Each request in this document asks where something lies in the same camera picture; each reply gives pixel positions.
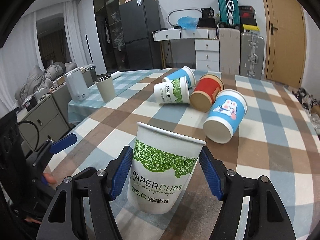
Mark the beige cylindrical cup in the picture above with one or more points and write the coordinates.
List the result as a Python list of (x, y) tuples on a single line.
[(106, 88)]

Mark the stacked shoe boxes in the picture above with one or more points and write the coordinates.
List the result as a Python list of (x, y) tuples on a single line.
[(247, 19)]

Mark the dark glass cabinet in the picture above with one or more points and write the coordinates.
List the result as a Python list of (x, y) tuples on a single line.
[(110, 33)]

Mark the white curtain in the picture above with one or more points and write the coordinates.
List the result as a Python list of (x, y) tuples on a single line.
[(21, 50)]

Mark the beige suitcase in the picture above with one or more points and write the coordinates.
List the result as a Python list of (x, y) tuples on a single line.
[(229, 42)]

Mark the teal suitcase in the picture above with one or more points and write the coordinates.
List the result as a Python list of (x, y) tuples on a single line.
[(229, 14)]

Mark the black refrigerator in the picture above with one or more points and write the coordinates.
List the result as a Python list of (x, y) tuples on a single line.
[(139, 19)]

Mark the checkered tablecloth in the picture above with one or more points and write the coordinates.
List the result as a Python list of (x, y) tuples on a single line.
[(275, 139)]

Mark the grey clothes pile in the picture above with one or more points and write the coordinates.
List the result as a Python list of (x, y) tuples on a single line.
[(39, 79)]

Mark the white electric kettle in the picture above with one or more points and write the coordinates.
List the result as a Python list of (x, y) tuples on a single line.
[(79, 80)]

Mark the white green-leaf paper cup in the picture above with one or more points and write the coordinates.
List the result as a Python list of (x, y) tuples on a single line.
[(162, 164)]

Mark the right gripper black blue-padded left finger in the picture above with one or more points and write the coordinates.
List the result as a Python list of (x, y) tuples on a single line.
[(65, 216)]

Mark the wooden door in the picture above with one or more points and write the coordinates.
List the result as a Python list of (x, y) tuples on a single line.
[(285, 42)]

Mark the blue plastic bag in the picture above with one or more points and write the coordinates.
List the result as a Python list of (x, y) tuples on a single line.
[(188, 23)]

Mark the white drawer desk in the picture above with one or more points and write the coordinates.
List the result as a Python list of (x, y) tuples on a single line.
[(197, 49)]

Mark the red brown paper cup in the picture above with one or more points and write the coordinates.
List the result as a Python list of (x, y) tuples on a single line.
[(205, 92)]

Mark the silver suitcase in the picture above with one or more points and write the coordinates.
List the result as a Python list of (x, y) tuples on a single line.
[(251, 55)]

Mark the blue bunny paper cup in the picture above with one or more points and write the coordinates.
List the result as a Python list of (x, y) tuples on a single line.
[(225, 116)]

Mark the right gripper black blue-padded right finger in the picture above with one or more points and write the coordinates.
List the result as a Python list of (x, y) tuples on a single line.
[(267, 216)]

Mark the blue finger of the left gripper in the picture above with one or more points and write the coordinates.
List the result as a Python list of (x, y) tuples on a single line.
[(63, 143)]

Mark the grey side cabinet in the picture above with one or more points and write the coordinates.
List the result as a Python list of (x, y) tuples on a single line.
[(50, 117)]

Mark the far blue paper cup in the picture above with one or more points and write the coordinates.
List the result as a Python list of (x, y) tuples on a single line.
[(183, 72)]

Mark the person's hand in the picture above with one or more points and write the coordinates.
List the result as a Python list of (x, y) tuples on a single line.
[(51, 180)]

